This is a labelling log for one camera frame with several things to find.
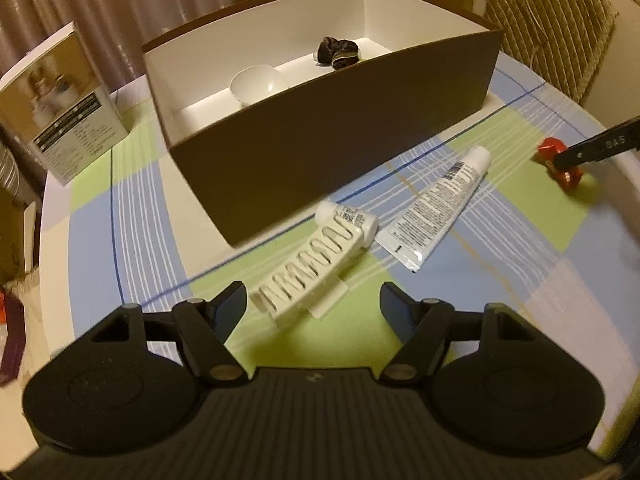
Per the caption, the white squeeze tube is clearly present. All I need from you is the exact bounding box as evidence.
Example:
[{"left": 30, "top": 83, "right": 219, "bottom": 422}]
[{"left": 375, "top": 146, "right": 491, "bottom": 273}]

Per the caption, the brown curtain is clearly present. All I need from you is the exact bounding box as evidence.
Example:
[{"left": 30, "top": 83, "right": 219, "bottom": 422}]
[{"left": 0, "top": 0, "right": 253, "bottom": 96}]

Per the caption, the brown cardboard box white inside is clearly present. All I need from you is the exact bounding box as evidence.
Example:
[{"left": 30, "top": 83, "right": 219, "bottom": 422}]
[{"left": 141, "top": 0, "right": 503, "bottom": 248}]

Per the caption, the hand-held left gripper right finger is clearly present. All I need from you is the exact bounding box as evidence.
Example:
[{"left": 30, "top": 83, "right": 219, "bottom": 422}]
[{"left": 381, "top": 282, "right": 551, "bottom": 386}]

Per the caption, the white bowl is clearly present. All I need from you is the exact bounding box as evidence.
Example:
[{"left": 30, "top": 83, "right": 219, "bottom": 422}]
[{"left": 230, "top": 64, "right": 291, "bottom": 108}]

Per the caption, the dark hair scrunchie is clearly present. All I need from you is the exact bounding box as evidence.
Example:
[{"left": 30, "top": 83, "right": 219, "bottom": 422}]
[{"left": 314, "top": 36, "right": 362, "bottom": 70}]

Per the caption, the quilted chair cushion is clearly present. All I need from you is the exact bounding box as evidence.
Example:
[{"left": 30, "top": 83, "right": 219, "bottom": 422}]
[{"left": 484, "top": 0, "right": 618, "bottom": 106}]

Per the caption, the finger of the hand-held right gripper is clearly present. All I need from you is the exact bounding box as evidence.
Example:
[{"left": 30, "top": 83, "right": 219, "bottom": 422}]
[{"left": 551, "top": 117, "right": 640, "bottom": 168}]

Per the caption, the small red object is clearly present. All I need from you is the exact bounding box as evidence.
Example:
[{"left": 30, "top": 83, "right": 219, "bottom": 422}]
[{"left": 537, "top": 136, "right": 585, "bottom": 191}]

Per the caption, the purple box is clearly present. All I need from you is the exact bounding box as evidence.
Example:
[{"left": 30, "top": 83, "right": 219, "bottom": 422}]
[{"left": 0, "top": 285, "right": 26, "bottom": 386}]

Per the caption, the white printed product carton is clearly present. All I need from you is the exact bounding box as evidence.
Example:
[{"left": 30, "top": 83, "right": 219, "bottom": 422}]
[{"left": 0, "top": 21, "right": 128, "bottom": 183}]

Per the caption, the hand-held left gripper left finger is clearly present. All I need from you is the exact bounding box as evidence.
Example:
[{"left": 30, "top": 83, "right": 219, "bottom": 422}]
[{"left": 75, "top": 281, "right": 248, "bottom": 386}]

